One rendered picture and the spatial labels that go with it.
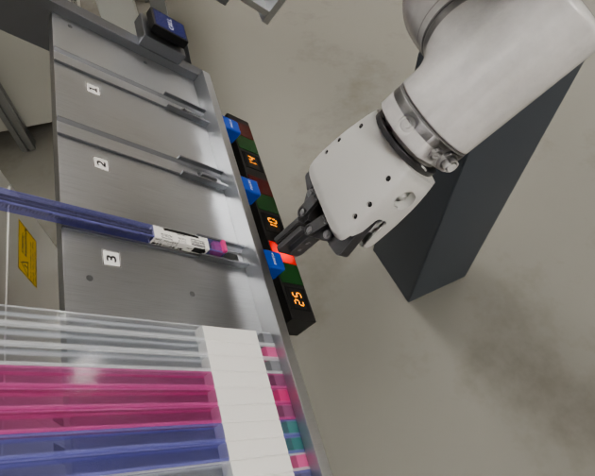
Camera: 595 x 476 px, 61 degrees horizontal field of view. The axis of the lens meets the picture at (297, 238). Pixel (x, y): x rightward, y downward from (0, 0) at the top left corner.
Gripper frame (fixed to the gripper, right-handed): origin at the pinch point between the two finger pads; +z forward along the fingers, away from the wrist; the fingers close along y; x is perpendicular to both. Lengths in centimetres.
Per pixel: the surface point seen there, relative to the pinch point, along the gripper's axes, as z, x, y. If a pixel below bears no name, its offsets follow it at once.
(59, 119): 5.2, 22.1, 12.0
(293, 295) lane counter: 6.3, -4.0, -2.7
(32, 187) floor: 93, -8, 88
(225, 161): 3.8, 3.4, 13.3
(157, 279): 5.4, 14.3, -4.4
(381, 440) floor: 43, -62, -10
